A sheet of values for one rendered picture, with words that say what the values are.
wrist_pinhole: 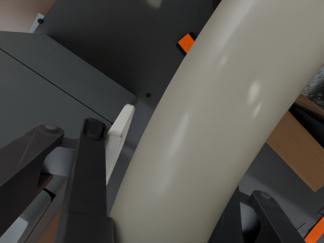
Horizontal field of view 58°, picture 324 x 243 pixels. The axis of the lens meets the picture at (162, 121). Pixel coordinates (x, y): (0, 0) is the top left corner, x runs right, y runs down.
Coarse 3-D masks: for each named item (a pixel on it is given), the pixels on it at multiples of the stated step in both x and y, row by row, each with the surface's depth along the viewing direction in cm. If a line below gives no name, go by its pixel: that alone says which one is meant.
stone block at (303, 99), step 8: (200, 0) 65; (208, 0) 48; (216, 0) 42; (200, 8) 67; (208, 8) 49; (200, 16) 70; (208, 16) 51; (200, 24) 72; (320, 72) 39; (312, 80) 40; (320, 80) 40; (312, 88) 41; (320, 88) 41; (304, 96) 44; (312, 96) 42; (320, 96) 42; (296, 104) 70; (304, 104) 55; (312, 104) 46; (320, 104) 43; (312, 112) 60; (320, 112) 50; (320, 120) 66
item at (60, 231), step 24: (96, 120) 14; (96, 144) 13; (72, 168) 12; (96, 168) 11; (72, 192) 9; (96, 192) 10; (72, 216) 7; (96, 216) 8; (72, 240) 7; (96, 240) 7
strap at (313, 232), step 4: (320, 220) 114; (316, 224) 115; (320, 224) 115; (316, 228) 115; (320, 228) 115; (312, 232) 116; (316, 232) 116; (320, 232) 116; (308, 236) 116; (312, 236) 116; (316, 236) 116; (320, 236) 116; (304, 240) 117; (308, 240) 117; (312, 240) 117; (316, 240) 117
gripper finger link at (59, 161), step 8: (64, 144) 13; (72, 144) 14; (56, 152) 13; (64, 152) 13; (72, 152) 13; (48, 160) 13; (56, 160) 13; (64, 160) 13; (72, 160) 13; (48, 168) 13; (56, 168) 13; (64, 168) 13
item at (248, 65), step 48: (240, 0) 6; (288, 0) 6; (192, 48) 7; (240, 48) 6; (288, 48) 6; (192, 96) 7; (240, 96) 6; (288, 96) 7; (144, 144) 8; (192, 144) 7; (240, 144) 7; (144, 192) 7; (192, 192) 7; (144, 240) 7; (192, 240) 7
